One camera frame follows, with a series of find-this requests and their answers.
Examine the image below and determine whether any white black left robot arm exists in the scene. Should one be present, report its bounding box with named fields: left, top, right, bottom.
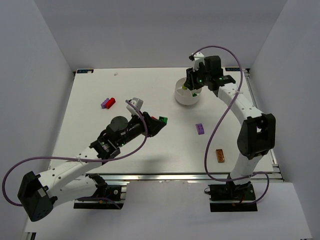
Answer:
left=17, top=112, right=167, bottom=222

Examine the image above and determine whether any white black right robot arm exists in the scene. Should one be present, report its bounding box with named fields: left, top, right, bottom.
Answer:
left=183, top=53, right=276, bottom=186

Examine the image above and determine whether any blue label sticker right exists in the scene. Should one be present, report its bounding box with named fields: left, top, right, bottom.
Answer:
left=224, top=67, right=242, bottom=72

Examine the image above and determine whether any blue label sticker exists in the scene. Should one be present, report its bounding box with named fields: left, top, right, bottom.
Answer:
left=224, top=67, right=242, bottom=72
left=76, top=69, right=94, bottom=74

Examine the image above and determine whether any white round divided container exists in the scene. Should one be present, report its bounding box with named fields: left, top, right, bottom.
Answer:
left=174, top=77, right=202, bottom=106

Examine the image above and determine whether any long red lego brick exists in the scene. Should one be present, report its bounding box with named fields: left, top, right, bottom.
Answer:
left=104, top=97, right=116, bottom=109

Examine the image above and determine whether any purple lego brick by red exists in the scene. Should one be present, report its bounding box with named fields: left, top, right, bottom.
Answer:
left=100, top=98, right=110, bottom=109

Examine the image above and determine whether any purple curved lego brick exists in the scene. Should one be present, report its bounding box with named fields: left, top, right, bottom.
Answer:
left=195, top=123, right=205, bottom=135

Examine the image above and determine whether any blue label sticker left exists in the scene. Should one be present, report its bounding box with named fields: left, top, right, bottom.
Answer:
left=76, top=69, right=94, bottom=74

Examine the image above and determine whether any orange flat lego plate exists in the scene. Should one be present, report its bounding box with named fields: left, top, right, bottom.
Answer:
left=215, top=149, right=225, bottom=163

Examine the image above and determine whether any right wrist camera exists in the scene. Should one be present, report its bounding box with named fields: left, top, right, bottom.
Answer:
left=189, top=52, right=205, bottom=72

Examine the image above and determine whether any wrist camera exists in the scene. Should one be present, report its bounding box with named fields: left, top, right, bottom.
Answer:
left=189, top=52, right=205, bottom=72
left=126, top=97, right=144, bottom=117

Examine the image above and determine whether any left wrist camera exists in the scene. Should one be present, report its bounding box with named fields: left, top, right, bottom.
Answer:
left=126, top=97, right=144, bottom=117

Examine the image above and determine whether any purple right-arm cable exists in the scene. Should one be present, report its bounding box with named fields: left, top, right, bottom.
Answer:
left=193, top=45, right=270, bottom=207

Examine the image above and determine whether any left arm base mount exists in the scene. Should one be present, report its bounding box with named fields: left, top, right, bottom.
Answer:
left=73, top=173, right=124, bottom=210

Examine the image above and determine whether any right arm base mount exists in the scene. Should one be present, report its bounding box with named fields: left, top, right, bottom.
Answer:
left=204, top=181, right=258, bottom=213

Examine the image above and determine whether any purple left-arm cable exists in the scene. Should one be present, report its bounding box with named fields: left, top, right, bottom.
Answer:
left=1, top=99, right=152, bottom=210

